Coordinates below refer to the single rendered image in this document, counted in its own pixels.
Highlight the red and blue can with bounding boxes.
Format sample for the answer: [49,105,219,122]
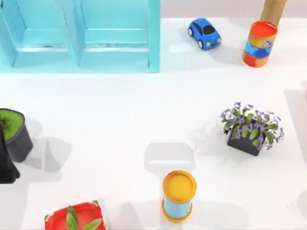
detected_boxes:
[242,20,278,68]

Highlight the blue toy car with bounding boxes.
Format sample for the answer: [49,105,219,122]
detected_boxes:
[188,18,222,51]

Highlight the light blue rack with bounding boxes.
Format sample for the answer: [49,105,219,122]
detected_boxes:
[0,0,161,74]

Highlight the yellow and blue can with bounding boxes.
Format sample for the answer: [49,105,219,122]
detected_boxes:
[161,170,197,224]

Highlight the tan cylinder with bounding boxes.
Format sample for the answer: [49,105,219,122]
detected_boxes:
[260,0,288,27]

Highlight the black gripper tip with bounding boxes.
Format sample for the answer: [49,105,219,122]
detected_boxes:
[0,122,21,184]

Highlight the purple flower plant black pot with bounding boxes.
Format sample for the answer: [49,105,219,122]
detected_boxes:
[220,101,285,157]

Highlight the red plant pot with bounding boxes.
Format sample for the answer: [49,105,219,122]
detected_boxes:
[44,199,107,230]

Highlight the grey pot with green moss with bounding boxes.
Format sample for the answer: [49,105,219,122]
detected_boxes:
[0,108,34,163]

